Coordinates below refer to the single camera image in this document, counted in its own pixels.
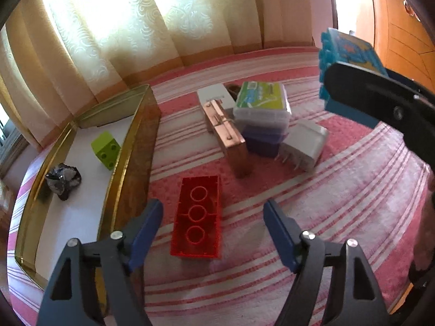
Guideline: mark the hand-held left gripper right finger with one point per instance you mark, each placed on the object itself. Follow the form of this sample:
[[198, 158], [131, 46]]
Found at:
[[278, 236]]

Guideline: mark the small copper case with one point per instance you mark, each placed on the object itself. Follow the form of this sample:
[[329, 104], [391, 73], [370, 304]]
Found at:
[[231, 146]]

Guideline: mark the clear green-label plastic box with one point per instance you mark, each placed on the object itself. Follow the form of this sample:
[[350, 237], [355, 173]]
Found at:
[[261, 96]]

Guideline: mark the white paper lining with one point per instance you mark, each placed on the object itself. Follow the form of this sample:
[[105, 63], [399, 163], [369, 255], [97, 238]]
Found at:
[[78, 217]]

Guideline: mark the orange wooden door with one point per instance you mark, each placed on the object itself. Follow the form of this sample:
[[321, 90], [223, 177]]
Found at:
[[401, 34]]

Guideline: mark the window frame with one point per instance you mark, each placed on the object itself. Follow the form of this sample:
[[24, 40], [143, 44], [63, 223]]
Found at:
[[6, 132]]

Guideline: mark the blue printed box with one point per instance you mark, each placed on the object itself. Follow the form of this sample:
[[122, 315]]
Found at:
[[353, 51]]

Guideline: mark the white cardboard box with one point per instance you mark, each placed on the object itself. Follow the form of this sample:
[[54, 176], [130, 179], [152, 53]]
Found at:
[[212, 93]]

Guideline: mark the grey crumpled rock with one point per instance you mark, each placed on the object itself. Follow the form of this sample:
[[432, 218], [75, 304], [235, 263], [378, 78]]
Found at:
[[63, 180]]

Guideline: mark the purple plastic box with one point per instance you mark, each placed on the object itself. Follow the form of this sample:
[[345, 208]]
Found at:
[[261, 142]]

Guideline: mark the pink striped blanket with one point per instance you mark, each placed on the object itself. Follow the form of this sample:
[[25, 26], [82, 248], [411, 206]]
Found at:
[[340, 193]]

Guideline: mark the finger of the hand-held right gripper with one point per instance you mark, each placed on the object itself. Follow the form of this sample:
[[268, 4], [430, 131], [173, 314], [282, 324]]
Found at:
[[367, 91], [404, 80]]

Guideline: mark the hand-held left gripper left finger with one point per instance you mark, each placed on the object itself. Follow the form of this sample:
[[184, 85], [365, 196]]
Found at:
[[146, 232]]

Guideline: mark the green building block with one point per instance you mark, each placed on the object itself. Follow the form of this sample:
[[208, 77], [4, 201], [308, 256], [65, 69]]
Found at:
[[105, 149]]

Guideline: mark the white charger plug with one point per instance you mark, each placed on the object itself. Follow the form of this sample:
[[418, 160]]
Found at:
[[306, 142]]

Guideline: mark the cream patterned curtain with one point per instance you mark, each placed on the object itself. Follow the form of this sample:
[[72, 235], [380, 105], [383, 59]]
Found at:
[[136, 23]]

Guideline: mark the red building block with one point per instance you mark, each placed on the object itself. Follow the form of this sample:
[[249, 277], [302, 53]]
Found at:
[[181, 210]]

